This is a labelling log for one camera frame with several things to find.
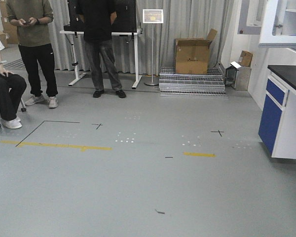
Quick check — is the metal box with open lid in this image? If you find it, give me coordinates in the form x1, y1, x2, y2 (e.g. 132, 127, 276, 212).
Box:
224, 61, 251, 91

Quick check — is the white standing desk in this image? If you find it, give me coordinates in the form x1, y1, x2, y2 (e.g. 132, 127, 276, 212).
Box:
59, 28, 142, 89

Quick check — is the small cardboard box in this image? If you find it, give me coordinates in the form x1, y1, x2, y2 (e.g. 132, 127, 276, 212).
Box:
238, 50, 253, 67

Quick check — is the stack of metal grates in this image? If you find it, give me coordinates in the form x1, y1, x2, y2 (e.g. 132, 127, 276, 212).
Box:
159, 67, 227, 98

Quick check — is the white glass-door wall cabinet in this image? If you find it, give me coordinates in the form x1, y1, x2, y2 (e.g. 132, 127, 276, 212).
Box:
259, 0, 296, 48

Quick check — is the blue and white lab counter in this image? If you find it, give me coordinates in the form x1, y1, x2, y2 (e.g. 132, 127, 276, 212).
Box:
259, 65, 296, 159

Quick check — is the person in olive shirt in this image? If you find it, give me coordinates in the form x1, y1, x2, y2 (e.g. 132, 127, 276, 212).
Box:
5, 0, 58, 109

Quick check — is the large open cardboard box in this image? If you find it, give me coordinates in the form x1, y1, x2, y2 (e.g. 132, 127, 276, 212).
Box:
175, 29, 217, 75

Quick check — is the person in black shirt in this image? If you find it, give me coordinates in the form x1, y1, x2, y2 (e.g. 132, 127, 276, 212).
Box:
76, 0, 126, 98

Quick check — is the grey curtain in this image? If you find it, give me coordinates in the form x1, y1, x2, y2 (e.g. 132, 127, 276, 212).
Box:
49, 0, 234, 74

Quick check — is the stacked cardboard boxes far left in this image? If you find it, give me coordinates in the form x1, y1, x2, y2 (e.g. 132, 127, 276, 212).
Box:
0, 0, 18, 48

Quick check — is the sign on metal stand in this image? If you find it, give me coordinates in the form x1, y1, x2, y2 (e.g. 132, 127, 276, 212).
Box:
143, 9, 163, 86

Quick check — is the seated person in white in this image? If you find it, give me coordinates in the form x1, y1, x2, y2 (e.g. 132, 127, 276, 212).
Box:
0, 41, 27, 129

